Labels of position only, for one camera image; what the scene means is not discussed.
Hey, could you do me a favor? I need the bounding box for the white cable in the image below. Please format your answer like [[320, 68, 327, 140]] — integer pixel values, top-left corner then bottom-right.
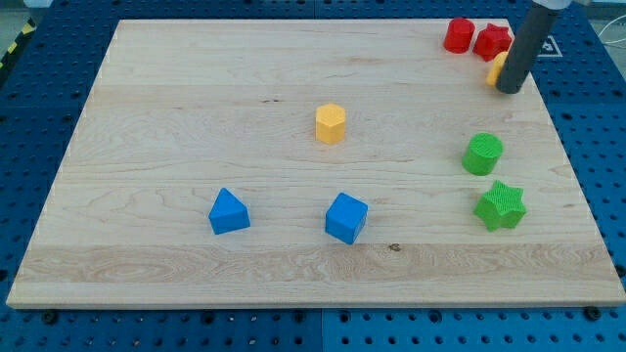
[[597, 13, 626, 50]]

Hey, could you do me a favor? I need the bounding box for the yellow hexagon block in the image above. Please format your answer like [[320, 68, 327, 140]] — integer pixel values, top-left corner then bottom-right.
[[315, 104, 346, 145]]

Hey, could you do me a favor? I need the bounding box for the red cylinder block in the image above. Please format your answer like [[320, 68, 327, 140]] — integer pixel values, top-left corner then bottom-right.
[[443, 18, 475, 54]]

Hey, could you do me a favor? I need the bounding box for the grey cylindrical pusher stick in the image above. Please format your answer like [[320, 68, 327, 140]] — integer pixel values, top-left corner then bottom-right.
[[495, 2, 561, 94]]

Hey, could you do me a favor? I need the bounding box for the green star block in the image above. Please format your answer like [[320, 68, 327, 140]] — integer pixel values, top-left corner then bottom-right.
[[473, 180, 527, 232]]

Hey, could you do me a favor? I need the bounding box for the green cylinder block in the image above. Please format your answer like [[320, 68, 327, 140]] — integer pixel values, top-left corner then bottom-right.
[[462, 133, 504, 176]]

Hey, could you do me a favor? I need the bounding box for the wooden board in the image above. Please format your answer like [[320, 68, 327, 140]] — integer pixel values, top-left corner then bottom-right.
[[7, 20, 625, 309]]

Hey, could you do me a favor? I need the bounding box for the blue cube block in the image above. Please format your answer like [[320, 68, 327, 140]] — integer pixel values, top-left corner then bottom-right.
[[325, 193, 369, 244]]

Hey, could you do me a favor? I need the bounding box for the blue triangle block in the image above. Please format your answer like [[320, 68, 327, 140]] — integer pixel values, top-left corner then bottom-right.
[[207, 188, 250, 235]]

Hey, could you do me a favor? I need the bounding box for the red star block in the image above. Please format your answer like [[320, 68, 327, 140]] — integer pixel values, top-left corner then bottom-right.
[[472, 23, 513, 62]]

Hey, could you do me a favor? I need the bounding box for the yellow black hazard tape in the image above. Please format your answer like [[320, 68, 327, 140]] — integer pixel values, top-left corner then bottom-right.
[[1, 18, 37, 71]]

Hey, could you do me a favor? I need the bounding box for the yellow block behind stick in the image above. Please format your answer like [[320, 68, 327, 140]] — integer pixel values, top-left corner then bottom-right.
[[485, 51, 509, 86]]

